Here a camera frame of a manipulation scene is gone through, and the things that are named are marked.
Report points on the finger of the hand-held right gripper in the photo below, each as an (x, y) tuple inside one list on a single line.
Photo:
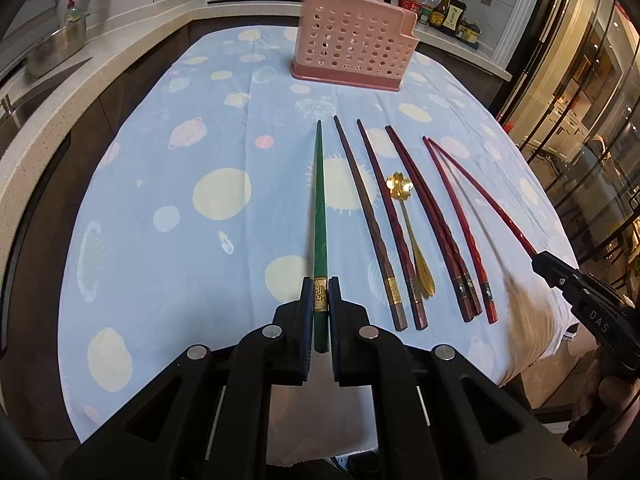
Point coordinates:
[(550, 266)]

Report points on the brown chopstick gold band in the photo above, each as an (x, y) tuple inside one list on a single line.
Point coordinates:
[(362, 210)]

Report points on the steel pot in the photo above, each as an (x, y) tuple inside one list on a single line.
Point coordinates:
[(55, 47)]

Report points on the glass sliding door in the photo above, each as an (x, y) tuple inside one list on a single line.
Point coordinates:
[(575, 85)]

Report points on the dark soy sauce bottle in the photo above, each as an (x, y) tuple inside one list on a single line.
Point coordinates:
[(455, 17)]

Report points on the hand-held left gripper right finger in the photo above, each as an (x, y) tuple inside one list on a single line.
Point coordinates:
[(335, 320)]

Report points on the green dish soap bottle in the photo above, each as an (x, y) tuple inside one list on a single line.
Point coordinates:
[(73, 12)]

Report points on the green-lid seasoning jars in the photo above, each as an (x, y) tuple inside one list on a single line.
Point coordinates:
[(469, 32)]

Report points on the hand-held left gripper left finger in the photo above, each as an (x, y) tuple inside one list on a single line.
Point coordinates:
[(305, 320)]

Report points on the steel faucet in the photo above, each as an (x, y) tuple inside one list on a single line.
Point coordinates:
[(6, 107)]

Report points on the blue printed tablecloth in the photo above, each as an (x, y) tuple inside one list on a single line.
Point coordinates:
[(175, 160)]

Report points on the pink perforated utensil holder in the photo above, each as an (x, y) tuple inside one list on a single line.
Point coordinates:
[(350, 40)]

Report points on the bright red chopstick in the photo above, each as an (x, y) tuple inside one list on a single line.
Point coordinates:
[(488, 305), (505, 216)]

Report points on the maroon chopstick gold band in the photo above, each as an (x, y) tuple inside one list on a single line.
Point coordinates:
[(419, 315)]

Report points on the small green-lid jar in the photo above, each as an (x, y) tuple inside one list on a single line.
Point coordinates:
[(425, 17)]

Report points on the person's right hand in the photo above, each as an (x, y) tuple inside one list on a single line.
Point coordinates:
[(605, 390)]

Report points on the red seasoning cup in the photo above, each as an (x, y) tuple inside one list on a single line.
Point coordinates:
[(410, 6)]

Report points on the steel sink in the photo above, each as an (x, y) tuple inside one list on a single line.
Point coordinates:
[(30, 95)]

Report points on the gold flower spoon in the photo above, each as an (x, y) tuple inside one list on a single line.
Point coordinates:
[(425, 280)]

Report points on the brown sauce bottle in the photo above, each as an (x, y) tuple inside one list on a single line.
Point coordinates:
[(440, 12)]

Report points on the green chopstick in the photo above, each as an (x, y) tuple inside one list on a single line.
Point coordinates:
[(318, 210)]

